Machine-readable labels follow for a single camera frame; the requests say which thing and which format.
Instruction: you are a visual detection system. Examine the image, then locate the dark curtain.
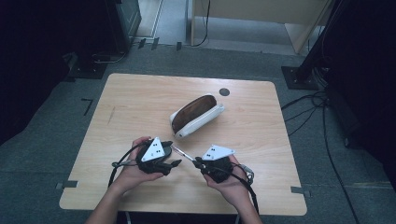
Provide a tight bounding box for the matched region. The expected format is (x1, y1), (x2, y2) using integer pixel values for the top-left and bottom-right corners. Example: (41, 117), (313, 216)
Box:
(320, 0), (396, 190)
(0, 0), (108, 147)

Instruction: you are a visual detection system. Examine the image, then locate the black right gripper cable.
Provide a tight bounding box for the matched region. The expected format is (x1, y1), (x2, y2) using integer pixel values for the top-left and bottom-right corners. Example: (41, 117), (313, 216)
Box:
(214, 161), (261, 215)

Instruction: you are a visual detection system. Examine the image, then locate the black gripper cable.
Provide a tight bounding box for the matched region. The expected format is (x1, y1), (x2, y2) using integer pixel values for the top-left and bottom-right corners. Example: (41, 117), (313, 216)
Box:
(107, 140), (149, 189)
(214, 161), (261, 215)

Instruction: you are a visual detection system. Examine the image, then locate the long black floor cable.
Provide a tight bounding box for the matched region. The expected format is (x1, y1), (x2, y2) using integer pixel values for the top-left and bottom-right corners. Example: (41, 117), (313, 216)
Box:
(321, 102), (354, 224)

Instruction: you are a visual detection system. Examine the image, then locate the silver mechanical pencil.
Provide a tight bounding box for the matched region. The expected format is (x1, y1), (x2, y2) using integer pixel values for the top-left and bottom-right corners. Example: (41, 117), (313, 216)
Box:
(170, 144), (200, 164)

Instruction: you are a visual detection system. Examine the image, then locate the black flat stand base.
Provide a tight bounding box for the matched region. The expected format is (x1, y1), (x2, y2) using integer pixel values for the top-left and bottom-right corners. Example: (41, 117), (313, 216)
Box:
(67, 50), (129, 80)

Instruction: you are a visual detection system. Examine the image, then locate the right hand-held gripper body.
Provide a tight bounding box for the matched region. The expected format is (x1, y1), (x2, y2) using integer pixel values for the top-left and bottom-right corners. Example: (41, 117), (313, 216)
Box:
(201, 144), (236, 184)

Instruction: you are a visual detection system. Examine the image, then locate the black stand with square base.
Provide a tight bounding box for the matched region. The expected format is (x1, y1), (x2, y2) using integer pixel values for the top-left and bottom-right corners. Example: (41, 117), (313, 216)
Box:
(281, 0), (345, 91)

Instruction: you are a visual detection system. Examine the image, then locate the person's right hand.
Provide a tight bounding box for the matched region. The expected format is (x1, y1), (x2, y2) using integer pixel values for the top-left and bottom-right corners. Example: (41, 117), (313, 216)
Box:
(203, 154), (250, 210)

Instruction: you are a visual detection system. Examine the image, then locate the black cabinet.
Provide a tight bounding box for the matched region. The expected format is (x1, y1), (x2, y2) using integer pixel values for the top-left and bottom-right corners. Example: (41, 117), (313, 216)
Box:
(105, 0), (143, 56)

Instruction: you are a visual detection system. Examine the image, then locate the person's left hand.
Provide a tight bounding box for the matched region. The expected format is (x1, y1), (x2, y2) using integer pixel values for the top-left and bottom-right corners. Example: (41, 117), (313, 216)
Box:
(112, 135), (165, 194)

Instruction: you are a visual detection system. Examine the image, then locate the black hanging cable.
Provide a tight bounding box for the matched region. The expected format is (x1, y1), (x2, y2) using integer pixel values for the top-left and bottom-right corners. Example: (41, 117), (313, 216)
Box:
(191, 0), (212, 48)

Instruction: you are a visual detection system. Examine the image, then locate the white and brown pencil case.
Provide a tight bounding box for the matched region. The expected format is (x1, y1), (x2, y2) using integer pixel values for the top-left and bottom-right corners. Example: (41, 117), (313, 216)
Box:
(168, 93), (225, 140)

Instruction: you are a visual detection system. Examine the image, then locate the bundle of black floor cables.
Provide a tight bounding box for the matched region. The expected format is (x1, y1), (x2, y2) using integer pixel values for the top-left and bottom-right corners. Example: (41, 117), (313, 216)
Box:
(280, 90), (330, 138)

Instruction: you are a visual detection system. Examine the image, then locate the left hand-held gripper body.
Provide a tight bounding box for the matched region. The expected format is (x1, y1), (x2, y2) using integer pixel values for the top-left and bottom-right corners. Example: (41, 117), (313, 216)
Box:
(135, 136), (174, 175)

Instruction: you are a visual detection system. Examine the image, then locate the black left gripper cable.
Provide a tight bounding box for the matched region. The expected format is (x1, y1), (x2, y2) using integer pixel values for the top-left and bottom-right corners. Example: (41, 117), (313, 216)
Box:
(107, 140), (149, 189)

